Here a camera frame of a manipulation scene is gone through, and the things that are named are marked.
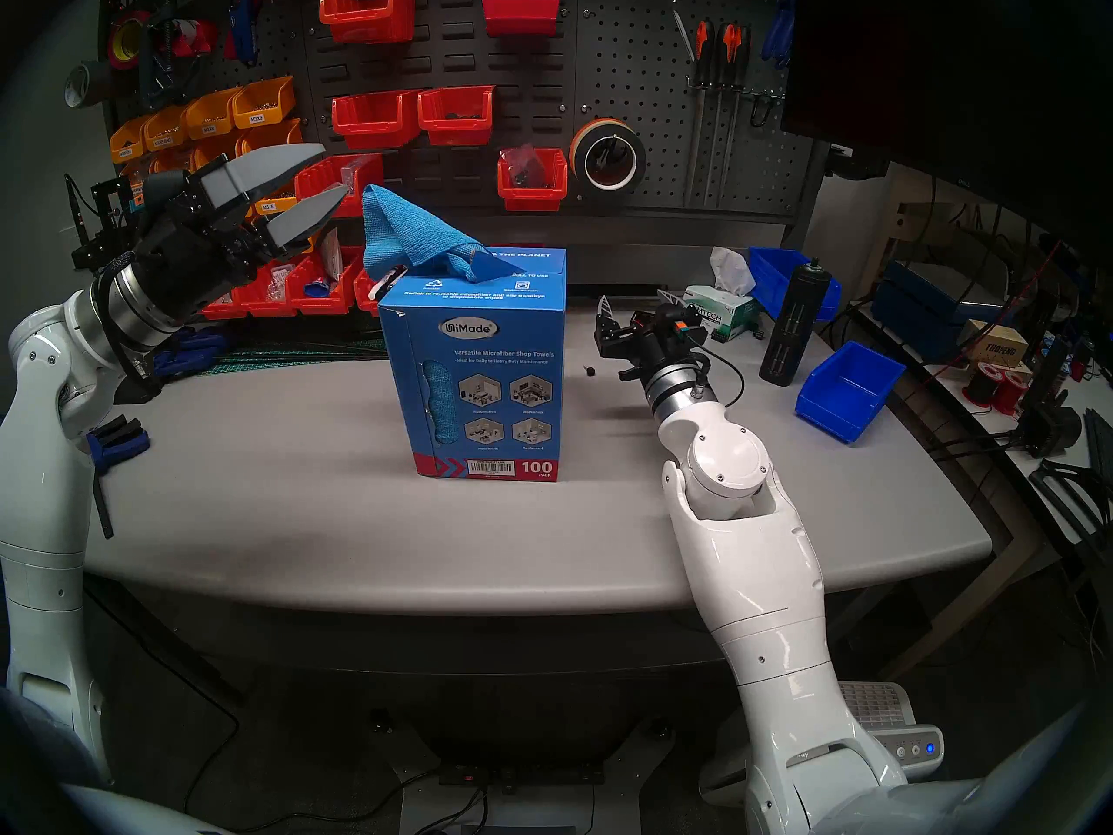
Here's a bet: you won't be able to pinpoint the black power strip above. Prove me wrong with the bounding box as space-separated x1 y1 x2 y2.
437 758 607 792

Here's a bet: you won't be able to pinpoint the green cutting mat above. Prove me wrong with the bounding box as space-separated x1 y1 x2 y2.
196 336 388 377

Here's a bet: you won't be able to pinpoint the black metal stand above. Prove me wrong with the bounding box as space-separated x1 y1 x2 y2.
64 172 144 277

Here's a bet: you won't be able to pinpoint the black power adapter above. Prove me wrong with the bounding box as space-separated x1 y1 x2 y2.
1016 388 1085 460

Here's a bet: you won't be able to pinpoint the blue shop towel box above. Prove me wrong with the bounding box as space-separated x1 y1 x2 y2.
377 246 569 484

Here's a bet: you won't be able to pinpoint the metal hook rail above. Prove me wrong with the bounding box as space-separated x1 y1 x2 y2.
685 75 789 105

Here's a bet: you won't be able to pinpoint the bright blue plastic bin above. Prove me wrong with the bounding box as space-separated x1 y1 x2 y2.
747 246 843 324
794 339 908 446

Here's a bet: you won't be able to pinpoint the orange tape roll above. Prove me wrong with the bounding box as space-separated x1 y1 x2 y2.
569 117 640 177

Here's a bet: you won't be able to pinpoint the small cardboard box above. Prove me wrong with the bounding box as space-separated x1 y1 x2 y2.
963 319 1032 370

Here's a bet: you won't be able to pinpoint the blue handled tool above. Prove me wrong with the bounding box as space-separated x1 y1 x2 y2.
227 0 260 68

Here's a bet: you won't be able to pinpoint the dark pegboard wall panel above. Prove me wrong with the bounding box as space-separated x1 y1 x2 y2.
97 0 823 288

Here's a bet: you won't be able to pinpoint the orange bin labelled M3X6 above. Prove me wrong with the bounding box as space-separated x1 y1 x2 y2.
230 76 297 130

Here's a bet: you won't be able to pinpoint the large dark blue bin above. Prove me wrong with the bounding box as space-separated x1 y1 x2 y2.
871 259 1011 366

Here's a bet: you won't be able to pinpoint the green white tissue box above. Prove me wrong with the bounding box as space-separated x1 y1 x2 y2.
681 283 768 344

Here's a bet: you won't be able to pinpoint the blue microfiber shop towel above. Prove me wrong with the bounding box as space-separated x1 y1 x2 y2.
361 184 524 284

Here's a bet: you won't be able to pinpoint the blue black clamp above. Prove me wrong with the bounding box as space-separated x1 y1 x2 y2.
84 414 152 479

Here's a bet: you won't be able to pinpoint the orange bin labelled M3X14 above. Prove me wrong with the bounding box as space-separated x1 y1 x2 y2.
109 116 150 165

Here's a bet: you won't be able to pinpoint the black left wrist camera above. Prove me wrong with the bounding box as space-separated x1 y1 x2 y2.
130 170 190 217

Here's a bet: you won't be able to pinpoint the red yellow tape roll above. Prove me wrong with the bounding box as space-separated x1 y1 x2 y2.
105 10 154 70

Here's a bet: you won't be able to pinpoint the black folded stand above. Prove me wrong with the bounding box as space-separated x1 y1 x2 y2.
1029 458 1113 551

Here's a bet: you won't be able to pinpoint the blue bar clamp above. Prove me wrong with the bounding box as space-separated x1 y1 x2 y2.
150 326 237 379

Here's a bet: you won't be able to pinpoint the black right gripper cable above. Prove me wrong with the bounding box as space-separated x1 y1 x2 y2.
694 342 747 410

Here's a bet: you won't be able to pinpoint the dark red storage bin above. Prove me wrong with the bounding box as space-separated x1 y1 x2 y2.
482 0 561 37

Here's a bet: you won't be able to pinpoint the black bottle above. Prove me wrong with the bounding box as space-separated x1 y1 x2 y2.
757 257 835 388

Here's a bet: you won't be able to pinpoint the orange black handled file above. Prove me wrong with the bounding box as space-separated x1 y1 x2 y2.
730 23 752 175
709 22 738 210
685 19 716 210

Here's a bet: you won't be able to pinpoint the grey duct tape roll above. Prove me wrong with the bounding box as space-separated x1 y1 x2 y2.
64 58 116 109

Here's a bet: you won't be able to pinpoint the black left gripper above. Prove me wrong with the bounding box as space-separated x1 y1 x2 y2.
137 143 351 323

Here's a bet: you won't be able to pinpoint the purple handled scissors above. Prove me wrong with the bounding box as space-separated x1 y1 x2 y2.
654 0 698 65

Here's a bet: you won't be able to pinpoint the white air purifier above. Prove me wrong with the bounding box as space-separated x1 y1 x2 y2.
698 680 946 810

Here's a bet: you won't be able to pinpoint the black tape roll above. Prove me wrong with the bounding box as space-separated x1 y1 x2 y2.
581 127 648 196

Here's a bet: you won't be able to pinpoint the black monitor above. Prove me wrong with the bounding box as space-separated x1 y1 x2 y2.
778 0 1113 264

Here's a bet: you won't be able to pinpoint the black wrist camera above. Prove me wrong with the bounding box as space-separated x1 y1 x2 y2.
130 170 190 217
654 306 709 342

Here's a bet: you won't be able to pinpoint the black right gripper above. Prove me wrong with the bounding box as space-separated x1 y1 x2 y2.
596 289 710 384

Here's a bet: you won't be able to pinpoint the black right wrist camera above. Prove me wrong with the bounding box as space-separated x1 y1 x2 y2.
654 306 709 342

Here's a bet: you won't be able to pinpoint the orange bin labelled M3-4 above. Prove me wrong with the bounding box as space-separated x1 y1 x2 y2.
237 118 303 154

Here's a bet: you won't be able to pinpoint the blue handled pliers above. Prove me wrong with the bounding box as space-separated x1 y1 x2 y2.
760 0 801 70

